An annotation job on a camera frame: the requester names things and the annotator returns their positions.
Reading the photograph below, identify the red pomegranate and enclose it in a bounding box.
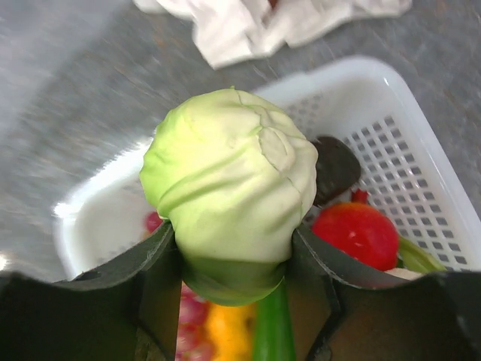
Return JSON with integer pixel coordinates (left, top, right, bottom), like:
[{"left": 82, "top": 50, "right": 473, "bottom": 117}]
[{"left": 311, "top": 189, "right": 400, "bottom": 272}]

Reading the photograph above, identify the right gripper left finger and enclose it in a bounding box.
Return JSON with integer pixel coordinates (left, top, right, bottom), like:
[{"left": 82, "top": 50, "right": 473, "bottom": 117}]
[{"left": 1, "top": 223, "right": 181, "bottom": 360}]

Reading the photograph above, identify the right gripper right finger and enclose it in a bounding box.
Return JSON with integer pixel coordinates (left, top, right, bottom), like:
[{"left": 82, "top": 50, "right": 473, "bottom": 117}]
[{"left": 286, "top": 226, "right": 480, "bottom": 360}]

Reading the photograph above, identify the orange tangerine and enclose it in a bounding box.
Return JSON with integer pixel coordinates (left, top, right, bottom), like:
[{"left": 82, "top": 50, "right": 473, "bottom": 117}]
[{"left": 205, "top": 303, "right": 257, "bottom": 361}]

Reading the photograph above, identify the red grape bunch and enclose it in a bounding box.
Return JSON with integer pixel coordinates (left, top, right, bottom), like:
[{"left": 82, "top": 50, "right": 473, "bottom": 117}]
[{"left": 144, "top": 212, "right": 219, "bottom": 361}]

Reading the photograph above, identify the green cabbage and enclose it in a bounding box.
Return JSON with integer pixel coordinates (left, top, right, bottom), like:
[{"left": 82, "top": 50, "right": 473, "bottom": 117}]
[{"left": 140, "top": 88, "right": 318, "bottom": 306}]

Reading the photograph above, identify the white shirt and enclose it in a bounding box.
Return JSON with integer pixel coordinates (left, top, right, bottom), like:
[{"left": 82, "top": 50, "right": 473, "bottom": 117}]
[{"left": 135, "top": 0, "right": 412, "bottom": 69}]

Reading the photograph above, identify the long green chili pepper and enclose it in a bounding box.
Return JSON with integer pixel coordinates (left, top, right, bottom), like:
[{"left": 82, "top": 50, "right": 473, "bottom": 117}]
[{"left": 252, "top": 281, "right": 296, "bottom": 361}]

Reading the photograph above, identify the white cauliflower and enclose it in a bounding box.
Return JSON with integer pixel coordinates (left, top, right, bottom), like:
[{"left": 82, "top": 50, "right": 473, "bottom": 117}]
[{"left": 385, "top": 268, "right": 423, "bottom": 281}]

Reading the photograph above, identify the dark brown mushroom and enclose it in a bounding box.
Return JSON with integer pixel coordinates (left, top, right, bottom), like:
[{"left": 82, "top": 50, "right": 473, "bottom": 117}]
[{"left": 312, "top": 135, "right": 362, "bottom": 208}]

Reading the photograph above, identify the white plastic basket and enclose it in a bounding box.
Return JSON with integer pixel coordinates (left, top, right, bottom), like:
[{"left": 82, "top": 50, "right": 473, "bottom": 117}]
[{"left": 53, "top": 56, "right": 480, "bottom": 280}]

